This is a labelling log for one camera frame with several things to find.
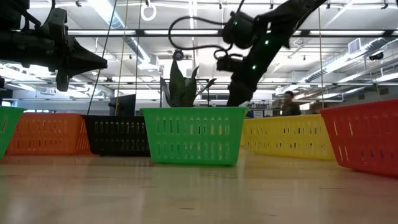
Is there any green plastic basket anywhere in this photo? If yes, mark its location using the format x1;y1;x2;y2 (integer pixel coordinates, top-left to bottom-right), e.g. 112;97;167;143
139;106;249;167
0;106;25;160

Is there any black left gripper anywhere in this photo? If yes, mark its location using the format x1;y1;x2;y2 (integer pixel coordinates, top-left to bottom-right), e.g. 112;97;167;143
46;30;108;93

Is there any person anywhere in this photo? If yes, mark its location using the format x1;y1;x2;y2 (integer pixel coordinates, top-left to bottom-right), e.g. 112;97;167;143
278;90;302;117

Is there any black monitor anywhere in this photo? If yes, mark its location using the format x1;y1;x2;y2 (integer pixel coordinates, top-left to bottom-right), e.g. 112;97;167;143
108;94;137;118

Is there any thin vertical pole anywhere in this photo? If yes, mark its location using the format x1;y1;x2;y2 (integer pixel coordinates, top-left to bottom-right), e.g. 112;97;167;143
317;7;325;110

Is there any yellow plastic basket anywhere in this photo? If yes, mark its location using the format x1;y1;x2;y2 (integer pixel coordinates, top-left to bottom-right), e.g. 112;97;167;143
241;113;336;161

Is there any thin dark hanging cable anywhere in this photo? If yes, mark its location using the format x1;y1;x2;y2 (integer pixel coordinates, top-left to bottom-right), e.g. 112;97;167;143
134;0;143;116

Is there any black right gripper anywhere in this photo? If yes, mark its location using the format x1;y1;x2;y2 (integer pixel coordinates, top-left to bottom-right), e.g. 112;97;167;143
226;73;261;108

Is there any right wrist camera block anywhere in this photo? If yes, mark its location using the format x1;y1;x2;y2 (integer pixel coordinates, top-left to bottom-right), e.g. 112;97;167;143
216;54;244;73

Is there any black plastic basket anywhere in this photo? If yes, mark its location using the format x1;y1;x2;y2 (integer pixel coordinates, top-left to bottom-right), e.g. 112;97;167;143
82;114;152;157

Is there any white cable ring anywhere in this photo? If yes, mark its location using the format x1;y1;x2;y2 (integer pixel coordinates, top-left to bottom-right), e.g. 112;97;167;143
140;0;157;22

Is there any red plastic basket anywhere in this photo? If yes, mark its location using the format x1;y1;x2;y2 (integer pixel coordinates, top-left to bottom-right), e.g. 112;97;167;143
319;99;398;179

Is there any black slanted pole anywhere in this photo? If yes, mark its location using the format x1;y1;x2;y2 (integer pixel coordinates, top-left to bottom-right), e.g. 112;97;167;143
86;0;118;115

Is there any orange plastic basket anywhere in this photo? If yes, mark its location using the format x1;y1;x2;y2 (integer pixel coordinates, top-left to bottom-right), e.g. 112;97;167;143
6;112;93;156

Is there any green snake plant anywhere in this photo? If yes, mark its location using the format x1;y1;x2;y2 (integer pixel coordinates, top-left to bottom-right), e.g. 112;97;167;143
160;58;218;108

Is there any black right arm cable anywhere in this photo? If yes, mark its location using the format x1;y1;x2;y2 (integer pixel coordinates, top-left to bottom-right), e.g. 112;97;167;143
168;16;234;60

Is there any overhead light bar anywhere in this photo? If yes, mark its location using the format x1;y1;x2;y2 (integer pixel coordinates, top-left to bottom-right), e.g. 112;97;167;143
67;29;398;38

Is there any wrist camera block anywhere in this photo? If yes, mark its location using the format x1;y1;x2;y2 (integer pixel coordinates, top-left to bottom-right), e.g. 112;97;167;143
216;54;244;73
42;7;68;35

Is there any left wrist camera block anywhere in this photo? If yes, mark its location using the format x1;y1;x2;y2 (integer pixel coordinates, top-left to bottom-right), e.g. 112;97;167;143
42;7;68;35

